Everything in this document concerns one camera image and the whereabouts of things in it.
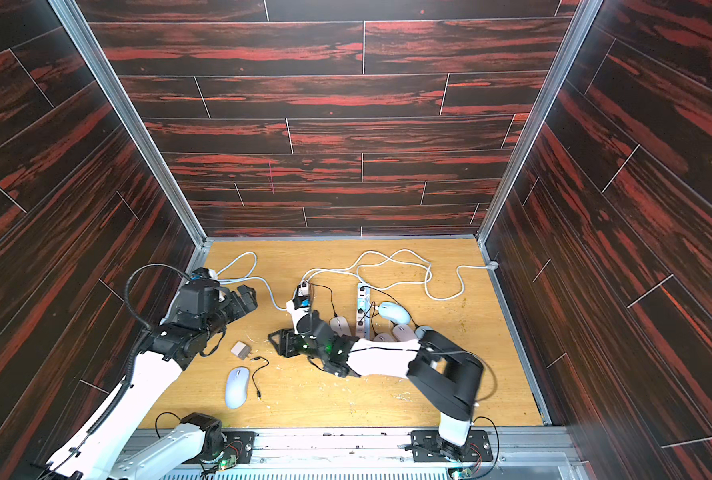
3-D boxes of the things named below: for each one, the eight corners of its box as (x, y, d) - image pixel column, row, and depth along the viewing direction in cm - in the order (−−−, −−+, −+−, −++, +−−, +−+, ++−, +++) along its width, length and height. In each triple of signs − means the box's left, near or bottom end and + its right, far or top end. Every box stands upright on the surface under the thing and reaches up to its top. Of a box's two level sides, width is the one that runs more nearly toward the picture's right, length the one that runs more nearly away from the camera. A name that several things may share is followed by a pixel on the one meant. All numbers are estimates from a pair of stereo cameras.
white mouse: (222, 408, 82) (218, 406, 80) (232, 370, 88) (229, 367, 86) (243, 408, 82) (240, 406, 80) (252, 370, 88) (249, 367, 86)
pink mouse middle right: (394, 341, 93) (395, 338, 92) (393, 327, 97) (393, 324, 95) (415, 341, 93) (416, 338, 92) (413, 327, 97) (414, 324, 95)
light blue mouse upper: (376, 315, 100) (376, 310, 97) (381, 304, 102) (381, 298, 100) (408, 326, 97) (409, 321, 94) (412, 314, 100) (413, 309, 97)
